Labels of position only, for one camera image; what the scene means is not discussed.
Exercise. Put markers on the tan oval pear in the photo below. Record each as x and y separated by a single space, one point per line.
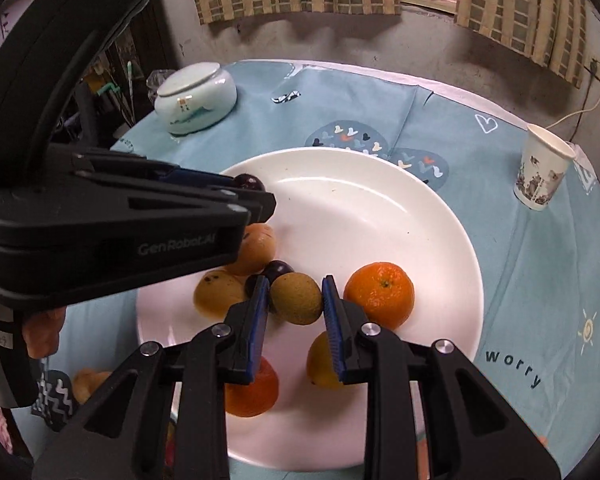
86 382

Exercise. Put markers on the checked beige curtain right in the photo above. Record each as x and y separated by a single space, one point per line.
550 33

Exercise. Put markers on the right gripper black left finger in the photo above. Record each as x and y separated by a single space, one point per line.
120 432

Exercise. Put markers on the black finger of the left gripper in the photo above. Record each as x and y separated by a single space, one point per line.
261 204
128 165

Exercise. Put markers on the tan round pear with stem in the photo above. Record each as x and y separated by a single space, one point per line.
258 248

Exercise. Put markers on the dark purple plum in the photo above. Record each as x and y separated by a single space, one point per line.
248 182
275 269
249 287

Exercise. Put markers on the small yellow round fruit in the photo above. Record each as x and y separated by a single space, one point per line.
319 365

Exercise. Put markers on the small olive brown fruit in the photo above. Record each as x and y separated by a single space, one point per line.
296 298

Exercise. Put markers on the pale blue lidded ceramic jar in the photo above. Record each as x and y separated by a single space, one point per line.
195 97

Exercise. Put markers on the patterned paper cup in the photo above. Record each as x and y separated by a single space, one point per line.
544 162

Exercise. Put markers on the orange tangerine on plate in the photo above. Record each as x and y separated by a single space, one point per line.
384 291

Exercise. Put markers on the blue patterned tablecloth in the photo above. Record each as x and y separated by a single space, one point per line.
540 340

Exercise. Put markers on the pale yellow round fruit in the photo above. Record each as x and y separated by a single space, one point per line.
216 292

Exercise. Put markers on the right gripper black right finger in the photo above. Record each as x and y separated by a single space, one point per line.
471 430

